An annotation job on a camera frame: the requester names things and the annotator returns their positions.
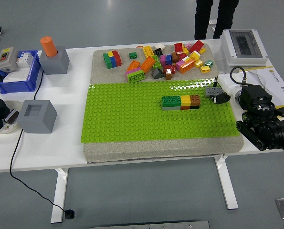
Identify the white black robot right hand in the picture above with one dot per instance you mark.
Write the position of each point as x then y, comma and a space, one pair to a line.
228, 83

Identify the grey toy brick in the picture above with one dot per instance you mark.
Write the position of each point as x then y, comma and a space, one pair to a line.
213, 91

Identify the lime green long brick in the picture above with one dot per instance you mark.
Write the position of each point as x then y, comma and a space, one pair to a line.
135, 77

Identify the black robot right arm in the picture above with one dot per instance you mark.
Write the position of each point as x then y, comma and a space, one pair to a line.
268, 128

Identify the yellow four-stud brick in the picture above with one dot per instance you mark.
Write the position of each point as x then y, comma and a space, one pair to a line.
205, 69

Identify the shiny yellow brick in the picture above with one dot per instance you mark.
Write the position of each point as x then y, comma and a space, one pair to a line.
198, 63

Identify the brown stacked brick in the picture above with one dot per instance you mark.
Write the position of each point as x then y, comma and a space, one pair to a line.
195, 99

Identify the dark low brick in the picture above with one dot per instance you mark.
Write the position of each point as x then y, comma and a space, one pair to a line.
195, 107

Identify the small yellow brick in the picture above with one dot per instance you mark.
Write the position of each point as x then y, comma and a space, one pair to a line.
185, 50
202, 50

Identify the yellow and white brick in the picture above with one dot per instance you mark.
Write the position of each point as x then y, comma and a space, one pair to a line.
194, 55

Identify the orange yellow long brick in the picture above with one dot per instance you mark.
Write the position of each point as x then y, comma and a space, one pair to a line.
187, 66

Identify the yellow stacked brick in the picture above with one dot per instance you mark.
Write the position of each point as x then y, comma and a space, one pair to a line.
185, 100

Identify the red long brick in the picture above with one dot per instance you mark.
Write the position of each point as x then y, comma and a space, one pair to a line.
196, 46

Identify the pink square brick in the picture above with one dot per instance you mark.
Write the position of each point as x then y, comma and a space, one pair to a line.
180, 66

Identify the red and white brick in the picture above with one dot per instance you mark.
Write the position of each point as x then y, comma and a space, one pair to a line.
182, 56

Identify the small pink brick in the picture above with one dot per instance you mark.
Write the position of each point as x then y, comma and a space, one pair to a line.
187, 45

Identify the green eight-stud brick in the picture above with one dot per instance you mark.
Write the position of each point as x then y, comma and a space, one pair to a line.
171, 100

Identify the brown orange brick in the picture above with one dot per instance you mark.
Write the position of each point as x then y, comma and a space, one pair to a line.
169, 76

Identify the shiny red brick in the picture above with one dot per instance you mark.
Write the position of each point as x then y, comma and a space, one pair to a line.
169, 69

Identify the red square brick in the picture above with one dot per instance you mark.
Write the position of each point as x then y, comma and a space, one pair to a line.
178, 47

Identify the grey low brick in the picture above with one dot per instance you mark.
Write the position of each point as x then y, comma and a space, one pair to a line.
171, 108

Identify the blue brick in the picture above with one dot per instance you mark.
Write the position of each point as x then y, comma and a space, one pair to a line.
169, 59

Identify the magenta brick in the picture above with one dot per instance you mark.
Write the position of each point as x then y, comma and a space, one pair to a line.
163, 60

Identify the dark grey wedge brick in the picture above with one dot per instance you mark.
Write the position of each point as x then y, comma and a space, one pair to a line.
157, 73

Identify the lime green narrow brick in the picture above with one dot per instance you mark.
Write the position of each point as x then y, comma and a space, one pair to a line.
156, 62

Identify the black brick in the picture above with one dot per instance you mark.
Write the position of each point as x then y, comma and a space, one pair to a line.
158, 52

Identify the orange eight-stud brick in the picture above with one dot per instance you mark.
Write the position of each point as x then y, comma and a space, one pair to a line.
147, 64

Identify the small dark green brick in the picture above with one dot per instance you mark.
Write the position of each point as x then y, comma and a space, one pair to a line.
132, 55

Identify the green studded baseplate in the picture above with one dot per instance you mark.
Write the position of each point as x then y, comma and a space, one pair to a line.
132, 114

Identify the multicoloured assembled brick block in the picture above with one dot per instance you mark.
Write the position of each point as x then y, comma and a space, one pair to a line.
112, 59

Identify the yellow and white carton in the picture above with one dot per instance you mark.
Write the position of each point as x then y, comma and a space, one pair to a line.
277, 83

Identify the small metal floor plate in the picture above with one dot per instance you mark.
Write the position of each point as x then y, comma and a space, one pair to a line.
213, 22

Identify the person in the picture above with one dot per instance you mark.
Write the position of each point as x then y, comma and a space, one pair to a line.
203, 19

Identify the grey-brown mat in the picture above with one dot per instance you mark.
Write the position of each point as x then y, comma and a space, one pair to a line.
156, 150

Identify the white table leg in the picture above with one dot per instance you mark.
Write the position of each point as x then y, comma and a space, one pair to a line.
226, 183
59, 195

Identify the long metal floor plate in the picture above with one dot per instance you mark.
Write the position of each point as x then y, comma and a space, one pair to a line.
151, 225

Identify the grey cube holder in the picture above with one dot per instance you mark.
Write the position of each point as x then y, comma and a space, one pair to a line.
54, 63

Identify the orange cylinder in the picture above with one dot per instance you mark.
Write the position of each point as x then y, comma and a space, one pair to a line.
48, 46

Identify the grey cube square recess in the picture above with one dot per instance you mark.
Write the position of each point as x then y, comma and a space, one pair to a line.
38, 119

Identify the white circuit breaker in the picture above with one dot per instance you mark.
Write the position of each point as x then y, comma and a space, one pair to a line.
24, 59

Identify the black plug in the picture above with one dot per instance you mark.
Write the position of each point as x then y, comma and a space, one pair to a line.
69, 214

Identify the white flat box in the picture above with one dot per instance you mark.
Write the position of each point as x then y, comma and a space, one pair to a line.
16, 75

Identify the blue plastic bin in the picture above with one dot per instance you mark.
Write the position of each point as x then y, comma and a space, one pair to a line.
15, 87

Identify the brown and white block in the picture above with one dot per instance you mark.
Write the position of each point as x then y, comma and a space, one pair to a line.
11, 117

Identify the white plate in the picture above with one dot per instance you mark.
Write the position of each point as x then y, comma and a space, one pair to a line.
11, 128

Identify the white electrical enclosure box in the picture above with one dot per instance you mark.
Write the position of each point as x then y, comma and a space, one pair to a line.
244, 47

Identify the grey switch box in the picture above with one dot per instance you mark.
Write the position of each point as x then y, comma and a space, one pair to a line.
7, 58

